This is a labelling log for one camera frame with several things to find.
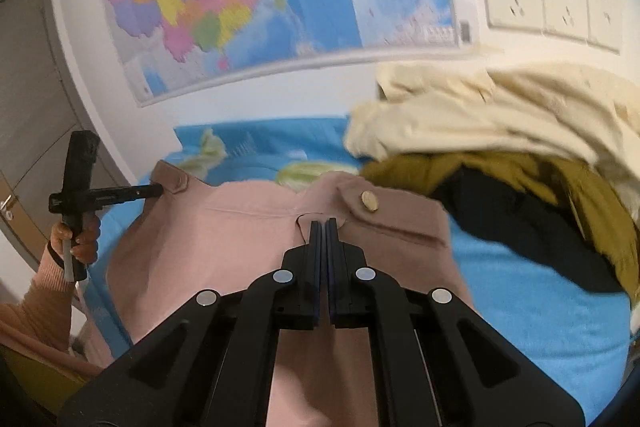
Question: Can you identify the pink jacket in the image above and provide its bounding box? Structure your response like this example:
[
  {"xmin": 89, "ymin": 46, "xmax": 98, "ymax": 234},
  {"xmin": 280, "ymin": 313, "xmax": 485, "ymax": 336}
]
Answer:
[{"xmin": 105, "ymin": 159, "xmax": 477, "ymax": 427}]

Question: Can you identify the cream garment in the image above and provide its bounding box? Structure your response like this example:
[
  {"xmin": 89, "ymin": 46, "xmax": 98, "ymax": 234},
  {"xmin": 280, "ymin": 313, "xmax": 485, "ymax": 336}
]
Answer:
[{"xmin": 344, "ymin": 64, "xmax": 640, "ymax": 220}]

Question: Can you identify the person's yellow clothing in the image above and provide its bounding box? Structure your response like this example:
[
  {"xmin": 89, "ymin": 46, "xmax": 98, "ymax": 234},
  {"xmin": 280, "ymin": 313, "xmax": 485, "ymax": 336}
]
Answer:
[{"xmin": 0, "ymin": 342, "xmax": 87, "ymax": 419}]

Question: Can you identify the white wall switch plate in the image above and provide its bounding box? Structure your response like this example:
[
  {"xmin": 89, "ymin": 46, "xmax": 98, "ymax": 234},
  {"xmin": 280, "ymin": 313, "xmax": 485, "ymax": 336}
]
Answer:
[{"xmin": 586, "ymin": 0, "xmax": 624, "ymax": 54}]

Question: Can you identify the blue floral bed sheet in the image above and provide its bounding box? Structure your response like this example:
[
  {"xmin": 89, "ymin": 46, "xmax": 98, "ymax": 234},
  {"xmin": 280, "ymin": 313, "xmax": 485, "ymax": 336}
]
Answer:
[{"xmin": 82, "ymin": 117, "xmax": 635, "ymax": 427}]

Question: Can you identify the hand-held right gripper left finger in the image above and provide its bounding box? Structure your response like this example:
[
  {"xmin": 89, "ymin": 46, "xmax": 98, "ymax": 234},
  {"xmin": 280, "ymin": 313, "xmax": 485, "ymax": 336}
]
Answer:
[{"xmin": 57, "ymin": 219, "xmax": 327, "ymax": 427}]

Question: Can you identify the person's left hand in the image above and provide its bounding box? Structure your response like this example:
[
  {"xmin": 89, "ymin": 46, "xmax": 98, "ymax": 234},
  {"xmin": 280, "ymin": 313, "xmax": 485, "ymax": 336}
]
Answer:
[{"xmin": 49, "ymin": 211, "xmax": 102, "ymax": 266}]

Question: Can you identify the grey door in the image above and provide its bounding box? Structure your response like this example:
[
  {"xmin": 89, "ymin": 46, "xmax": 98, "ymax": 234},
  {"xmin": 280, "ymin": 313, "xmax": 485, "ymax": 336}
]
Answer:
[{"xmin": 0, "ymin": 0, "xmax": 151, "ymax": 269}]

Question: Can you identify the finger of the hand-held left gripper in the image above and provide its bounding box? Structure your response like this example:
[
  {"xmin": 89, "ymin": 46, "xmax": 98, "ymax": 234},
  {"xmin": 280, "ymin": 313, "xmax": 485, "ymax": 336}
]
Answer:
[{"xmin": 92, "ymin": 184, "xmax": 165, "ymax": 204}]

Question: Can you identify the olive garment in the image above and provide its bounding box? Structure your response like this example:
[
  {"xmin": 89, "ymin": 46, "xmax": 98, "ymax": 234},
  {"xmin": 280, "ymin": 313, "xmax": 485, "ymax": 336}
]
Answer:
[{"xmin": 360, "ymin": 151, "xmax": 640, "ymax": 294}]

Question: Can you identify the black garment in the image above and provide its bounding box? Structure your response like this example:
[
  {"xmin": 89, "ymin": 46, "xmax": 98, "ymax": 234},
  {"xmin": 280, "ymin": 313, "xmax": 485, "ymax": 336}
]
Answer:
[{"xmin": 429, "ymin": 169, "xmax": 625, "ymax": 294}]

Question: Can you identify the person's left forearm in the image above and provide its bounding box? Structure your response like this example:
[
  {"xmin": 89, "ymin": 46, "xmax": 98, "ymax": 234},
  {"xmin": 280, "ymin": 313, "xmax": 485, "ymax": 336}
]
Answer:
[{"xmin": 0, "ymin": 247, "xmax": 103, "ymax": 379}]

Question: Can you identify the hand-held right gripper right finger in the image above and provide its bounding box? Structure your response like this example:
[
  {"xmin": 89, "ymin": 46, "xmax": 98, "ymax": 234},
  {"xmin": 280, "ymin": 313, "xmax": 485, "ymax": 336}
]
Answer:
[{"xmin": 326, "ymin": 217, "xmax": 587, "ymax": 427}]

